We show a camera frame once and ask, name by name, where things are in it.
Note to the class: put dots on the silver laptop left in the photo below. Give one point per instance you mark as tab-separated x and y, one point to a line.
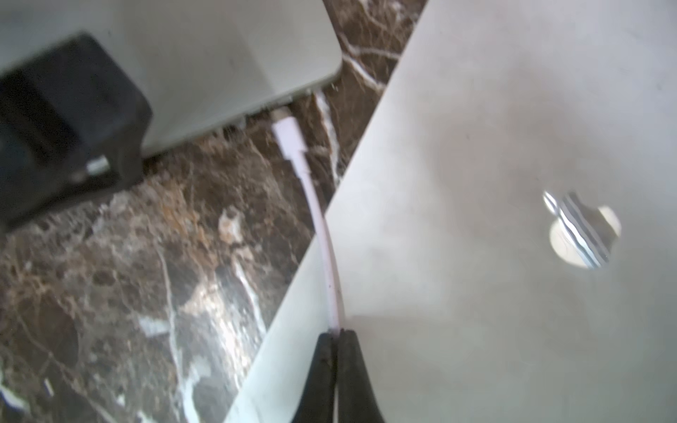
200	64

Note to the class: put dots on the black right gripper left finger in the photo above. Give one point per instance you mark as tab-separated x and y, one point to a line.
316	404

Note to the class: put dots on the white laptop centre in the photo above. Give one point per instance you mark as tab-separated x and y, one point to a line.
506	230

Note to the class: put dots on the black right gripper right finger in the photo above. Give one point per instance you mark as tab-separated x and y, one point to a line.
357	401

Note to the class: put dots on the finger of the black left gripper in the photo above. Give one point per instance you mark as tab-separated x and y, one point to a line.
72	127

